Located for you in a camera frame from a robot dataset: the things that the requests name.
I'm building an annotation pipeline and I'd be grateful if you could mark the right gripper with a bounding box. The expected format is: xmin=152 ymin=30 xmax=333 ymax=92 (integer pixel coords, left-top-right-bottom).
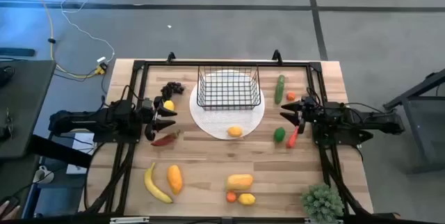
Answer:
xmin=279 ymin=95 xmax=316 ymax=135

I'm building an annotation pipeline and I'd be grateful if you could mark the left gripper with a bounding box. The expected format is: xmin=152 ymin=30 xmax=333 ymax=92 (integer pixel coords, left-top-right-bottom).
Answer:
xmin=138 ymin=95 xmax=179 ymax=142

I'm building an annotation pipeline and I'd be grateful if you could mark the dark red chili pepper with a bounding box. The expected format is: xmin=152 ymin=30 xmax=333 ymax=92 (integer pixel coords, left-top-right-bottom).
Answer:
xmin=150 ymin=129 xmax=181 ymax=147

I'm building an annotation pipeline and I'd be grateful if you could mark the green cucumber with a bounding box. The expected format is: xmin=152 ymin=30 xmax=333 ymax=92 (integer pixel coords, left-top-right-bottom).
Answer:
xmin=274 ymin=74 xmax=286 ymax=106

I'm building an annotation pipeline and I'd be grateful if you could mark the green bell pepper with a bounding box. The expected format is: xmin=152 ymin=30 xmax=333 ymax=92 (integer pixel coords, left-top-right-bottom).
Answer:
xmin=273 ymin=127 xmax=286 ymax=143

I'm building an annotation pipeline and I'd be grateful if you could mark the bright red chili pepper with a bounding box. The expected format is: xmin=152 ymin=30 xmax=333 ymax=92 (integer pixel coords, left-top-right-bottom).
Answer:
xmin=286 ymin=125 xmax=300 ymax=150

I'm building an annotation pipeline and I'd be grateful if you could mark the dark grape bunch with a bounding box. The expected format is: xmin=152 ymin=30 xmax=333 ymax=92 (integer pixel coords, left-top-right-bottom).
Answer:
xmin=160 ymin=81 xmax=186 ymax=101

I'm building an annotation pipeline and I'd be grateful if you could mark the orange mango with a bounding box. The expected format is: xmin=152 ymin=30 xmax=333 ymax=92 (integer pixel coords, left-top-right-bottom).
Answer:
xmin=166 ymin=164 xmax=184 ymax=195

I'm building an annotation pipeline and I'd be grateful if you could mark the orange-yellow lemon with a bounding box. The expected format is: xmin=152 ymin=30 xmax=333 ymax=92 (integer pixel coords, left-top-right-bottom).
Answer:
xmin=227 ymin=125 xmax=243 ymax=138

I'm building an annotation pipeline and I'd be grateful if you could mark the yellow banana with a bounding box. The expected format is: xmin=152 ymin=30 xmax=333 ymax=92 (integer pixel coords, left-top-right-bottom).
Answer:
xmin=143 ymin=161 xmax=174 ymax=205

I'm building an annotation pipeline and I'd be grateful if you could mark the yellow-orange papaya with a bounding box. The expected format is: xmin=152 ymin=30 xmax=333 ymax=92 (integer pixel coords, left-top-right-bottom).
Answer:
xmin=225 ymin=173 xmax=254 ymax=191

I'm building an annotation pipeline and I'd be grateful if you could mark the round white placemat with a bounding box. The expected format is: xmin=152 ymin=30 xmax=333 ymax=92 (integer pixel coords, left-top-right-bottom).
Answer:
xmin=188 ymin=69 xmax=266 ymax=141

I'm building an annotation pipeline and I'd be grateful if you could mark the white cardboard box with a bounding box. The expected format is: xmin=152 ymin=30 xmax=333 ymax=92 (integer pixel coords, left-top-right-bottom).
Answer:
xmin=65 ymin=131 xmax=97 ymax=175

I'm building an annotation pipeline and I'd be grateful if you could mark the green artificial plant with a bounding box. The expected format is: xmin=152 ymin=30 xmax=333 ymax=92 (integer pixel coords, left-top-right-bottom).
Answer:
xmin=300 ymin=183 xmax=346 ymax=224

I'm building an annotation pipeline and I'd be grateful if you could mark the black metal beam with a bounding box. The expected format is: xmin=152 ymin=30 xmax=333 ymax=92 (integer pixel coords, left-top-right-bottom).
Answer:
xmin=27 ymin=134 xmax=94 ymax=169

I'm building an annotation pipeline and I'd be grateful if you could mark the white mug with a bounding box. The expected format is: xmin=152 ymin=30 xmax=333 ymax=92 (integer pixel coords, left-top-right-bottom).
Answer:
xmin=33 ymin=165 xmax=56 ymax=184

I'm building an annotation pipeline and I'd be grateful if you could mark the black metal side table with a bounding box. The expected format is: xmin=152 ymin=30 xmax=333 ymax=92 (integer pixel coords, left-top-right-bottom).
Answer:
xmin=383 ymin=67 xmax=445 ymax=175

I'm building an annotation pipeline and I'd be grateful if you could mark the dark grey side table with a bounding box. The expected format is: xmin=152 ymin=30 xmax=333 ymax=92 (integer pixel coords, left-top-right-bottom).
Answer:
xmin=0 ymin=59 xmax=57 ymax=161

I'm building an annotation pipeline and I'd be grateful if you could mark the black flat bar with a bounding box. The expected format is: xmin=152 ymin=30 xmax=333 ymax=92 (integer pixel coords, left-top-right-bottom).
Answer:
xmin=0 ymin=47 xmax=36 ymax=58

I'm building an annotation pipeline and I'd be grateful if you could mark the black device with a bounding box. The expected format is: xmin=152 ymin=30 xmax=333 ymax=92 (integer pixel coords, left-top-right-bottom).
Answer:
xmin=0 ymin=65 xmax=15 ymax=88

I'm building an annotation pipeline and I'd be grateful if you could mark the person's hand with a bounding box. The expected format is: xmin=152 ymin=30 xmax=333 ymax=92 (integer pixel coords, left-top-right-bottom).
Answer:
xmin=0 ymin=200 xmax=22 ymax=221

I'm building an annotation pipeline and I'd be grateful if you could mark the black wire basket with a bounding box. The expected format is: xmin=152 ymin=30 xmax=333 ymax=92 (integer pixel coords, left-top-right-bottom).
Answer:
xmin=196 ymin=64 xmax=262 ymax=111

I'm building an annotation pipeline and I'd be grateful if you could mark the yellow extension cable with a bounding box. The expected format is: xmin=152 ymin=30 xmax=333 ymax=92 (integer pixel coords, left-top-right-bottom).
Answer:
xmin=21 ymin=0 xmax=107 ymax=79

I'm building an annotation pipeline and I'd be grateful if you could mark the black metal table frame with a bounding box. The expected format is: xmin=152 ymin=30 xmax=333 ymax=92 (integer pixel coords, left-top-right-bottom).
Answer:
xmin=79 ymin=59 xmax=375 ymax=218

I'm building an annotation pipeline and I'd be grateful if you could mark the white charger cable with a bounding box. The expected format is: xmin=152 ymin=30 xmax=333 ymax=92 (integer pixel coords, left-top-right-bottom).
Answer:
xmin=60 ymin=0 xmax=116 ymax=64

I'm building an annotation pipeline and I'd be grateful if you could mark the silver metal bracket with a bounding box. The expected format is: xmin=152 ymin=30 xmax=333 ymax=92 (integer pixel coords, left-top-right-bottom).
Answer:
xmin=109 ymin=216 xmax=150 ymax=224

